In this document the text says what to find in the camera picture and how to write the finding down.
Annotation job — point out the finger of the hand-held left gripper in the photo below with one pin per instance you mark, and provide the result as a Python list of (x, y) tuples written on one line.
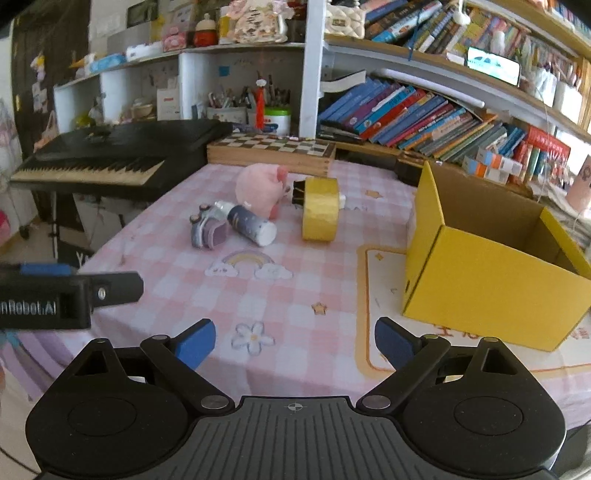
[(120, 288), (44, 269)]

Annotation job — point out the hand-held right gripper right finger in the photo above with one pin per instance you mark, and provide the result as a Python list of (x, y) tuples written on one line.
[(391, 342)]

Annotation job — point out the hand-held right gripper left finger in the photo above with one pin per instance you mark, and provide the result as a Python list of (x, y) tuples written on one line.
[(199, 342)]

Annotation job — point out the yellow cardboard box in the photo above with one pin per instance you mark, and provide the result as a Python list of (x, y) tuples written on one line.
[(485, 286)]

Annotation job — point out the dark blue bottle white cap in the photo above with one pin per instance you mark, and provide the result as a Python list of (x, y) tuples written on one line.
[(251, 226)]

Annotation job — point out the yellow tape roll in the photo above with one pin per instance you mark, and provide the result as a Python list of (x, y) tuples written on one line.
[(318, 210)]

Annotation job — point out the pink plush toy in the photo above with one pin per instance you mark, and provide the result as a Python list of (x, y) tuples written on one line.
[(257, 185)]

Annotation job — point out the black keyboard stand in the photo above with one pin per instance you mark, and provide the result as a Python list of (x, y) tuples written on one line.
[(62, 221)]

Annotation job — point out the white orange-bordered desk mat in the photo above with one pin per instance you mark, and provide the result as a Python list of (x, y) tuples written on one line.
[(383, 277)]

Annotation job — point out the pink checked tablecloth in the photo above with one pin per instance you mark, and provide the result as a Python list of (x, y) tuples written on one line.
[(295, 295)]

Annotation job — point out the black electronic keyboard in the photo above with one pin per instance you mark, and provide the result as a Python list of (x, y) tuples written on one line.
[(120, 154)]

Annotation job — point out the white charger plug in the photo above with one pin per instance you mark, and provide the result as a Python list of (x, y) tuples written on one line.
[(342, 201)]

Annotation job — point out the black binder clip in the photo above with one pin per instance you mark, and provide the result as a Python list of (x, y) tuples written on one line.
[(298, 193)]

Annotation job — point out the white box red label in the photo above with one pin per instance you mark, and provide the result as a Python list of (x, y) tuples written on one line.
[(168, 105)]

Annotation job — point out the orange white small box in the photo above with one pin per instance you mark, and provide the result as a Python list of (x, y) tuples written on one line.
[(474, 167), (501, 161)]

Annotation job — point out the wooden chessboard box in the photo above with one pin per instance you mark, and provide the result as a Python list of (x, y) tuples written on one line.
[(272, 150)]

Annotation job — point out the pen holder with pens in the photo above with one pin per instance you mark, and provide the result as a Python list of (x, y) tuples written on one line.
[(226, 110)]

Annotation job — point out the blue tissue pack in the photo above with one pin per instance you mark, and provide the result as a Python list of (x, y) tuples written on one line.
[(107, 63)]

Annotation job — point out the stack of newspapers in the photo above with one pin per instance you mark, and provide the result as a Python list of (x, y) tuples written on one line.
[(558, 201)]

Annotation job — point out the long row of leaning books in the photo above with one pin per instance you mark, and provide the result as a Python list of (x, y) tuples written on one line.
[(415, 120)]

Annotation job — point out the white jar green lid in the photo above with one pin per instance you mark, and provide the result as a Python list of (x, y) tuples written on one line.
[(277, 122)]

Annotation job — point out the red white marker toy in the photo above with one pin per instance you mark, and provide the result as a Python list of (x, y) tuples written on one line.
[(260, 106)]

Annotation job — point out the white tissue box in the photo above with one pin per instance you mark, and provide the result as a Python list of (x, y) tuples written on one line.
[(143, 51)]

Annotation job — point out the pink small box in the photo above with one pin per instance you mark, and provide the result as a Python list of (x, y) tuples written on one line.
[(174, 41)]

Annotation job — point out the white rolled paper tube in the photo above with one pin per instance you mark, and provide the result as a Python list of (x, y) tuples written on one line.
[(429, 85)]

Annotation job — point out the white shelf unit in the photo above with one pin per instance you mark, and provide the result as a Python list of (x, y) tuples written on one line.
[(314, 69)]

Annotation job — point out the pink floral decorative plaque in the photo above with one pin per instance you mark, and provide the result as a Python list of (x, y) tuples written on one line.
[(251, 23)]

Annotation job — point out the white storage containers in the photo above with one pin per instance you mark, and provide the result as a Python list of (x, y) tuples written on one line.
[(558, 87)]

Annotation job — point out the cream quilted bag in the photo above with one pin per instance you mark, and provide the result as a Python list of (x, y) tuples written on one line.
[(344, 21)]

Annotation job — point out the row of books under ceiling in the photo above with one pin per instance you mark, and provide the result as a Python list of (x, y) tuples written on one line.
[(461, 23)]

